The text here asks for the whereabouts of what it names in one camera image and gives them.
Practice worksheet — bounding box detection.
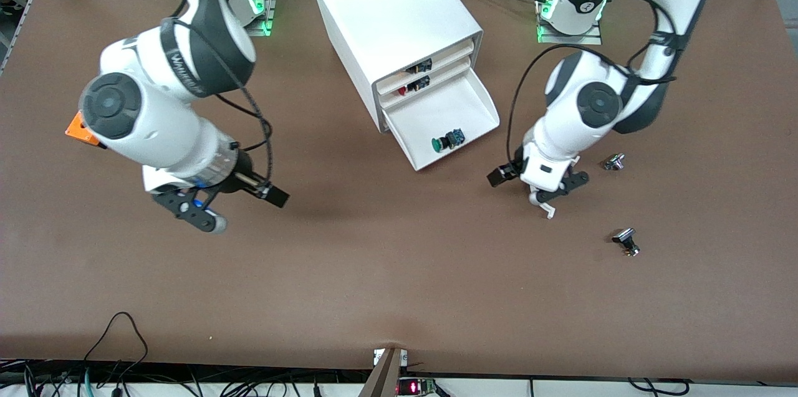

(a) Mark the green push button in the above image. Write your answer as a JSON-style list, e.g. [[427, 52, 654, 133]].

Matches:
[[431, 128, 466, 153]]

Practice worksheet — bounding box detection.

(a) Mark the lowest cream cabinet drawer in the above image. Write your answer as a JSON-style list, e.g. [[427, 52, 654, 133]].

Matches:
[[382, 67, 501, 171]]

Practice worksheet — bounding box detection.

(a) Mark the middle cream cabinet drawer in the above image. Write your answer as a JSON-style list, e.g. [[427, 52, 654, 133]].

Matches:
[[376, 55, 476, 112]]

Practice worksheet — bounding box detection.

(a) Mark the red stored push button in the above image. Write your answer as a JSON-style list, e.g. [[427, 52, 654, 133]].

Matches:
[[397, 76, 431, 95]]

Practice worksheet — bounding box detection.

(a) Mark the highest cream cabinet drawer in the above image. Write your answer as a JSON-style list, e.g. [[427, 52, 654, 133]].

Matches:
[[373, 37, 478, 97]]

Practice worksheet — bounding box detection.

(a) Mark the orange button box black base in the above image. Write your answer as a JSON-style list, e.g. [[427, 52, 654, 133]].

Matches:
[[65, 112, 100, 147]]

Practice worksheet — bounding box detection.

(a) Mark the white drawer cabinet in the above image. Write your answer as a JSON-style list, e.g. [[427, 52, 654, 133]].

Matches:
[[309, 0, 484, 134]]

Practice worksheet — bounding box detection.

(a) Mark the white curved plastic strip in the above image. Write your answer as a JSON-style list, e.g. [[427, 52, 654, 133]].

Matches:
[[530, 191, 557, 220]]

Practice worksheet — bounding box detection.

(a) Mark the device with red display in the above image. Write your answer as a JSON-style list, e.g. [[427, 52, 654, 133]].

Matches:
[[398, 377, 438, 396]]

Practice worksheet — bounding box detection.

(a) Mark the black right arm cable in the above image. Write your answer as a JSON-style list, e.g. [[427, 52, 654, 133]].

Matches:
[[118, 0, 275, 198]]

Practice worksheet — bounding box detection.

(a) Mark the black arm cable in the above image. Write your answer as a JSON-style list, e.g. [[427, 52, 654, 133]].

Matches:
[[506, 0, 680, 167], [118, 0, 275, 198]]

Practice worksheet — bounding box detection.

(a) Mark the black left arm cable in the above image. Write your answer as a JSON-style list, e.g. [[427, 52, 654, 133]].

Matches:
[[506, 0, 680, 167]]

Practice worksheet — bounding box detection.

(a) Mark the black head selector switch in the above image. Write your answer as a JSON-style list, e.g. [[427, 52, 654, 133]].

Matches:
[[612, 228, 641, 257]]

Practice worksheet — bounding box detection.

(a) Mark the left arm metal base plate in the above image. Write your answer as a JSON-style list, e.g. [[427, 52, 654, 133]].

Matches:
[[536, 0, 603, 45]]

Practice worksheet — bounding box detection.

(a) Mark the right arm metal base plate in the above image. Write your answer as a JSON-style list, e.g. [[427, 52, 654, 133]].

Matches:
[[240, 0, 278, 36]]

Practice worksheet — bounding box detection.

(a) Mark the black looped cable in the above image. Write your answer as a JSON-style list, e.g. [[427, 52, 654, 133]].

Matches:
[[84, 312, 149, 365]]

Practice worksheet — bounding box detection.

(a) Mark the grey camera mounting post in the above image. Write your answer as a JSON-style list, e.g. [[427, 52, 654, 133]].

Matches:
[[358, 347, 403, 397]]

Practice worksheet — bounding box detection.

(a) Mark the black cable under table edge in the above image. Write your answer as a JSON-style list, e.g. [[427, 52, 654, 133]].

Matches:
[[627, 377, 693, 396]]

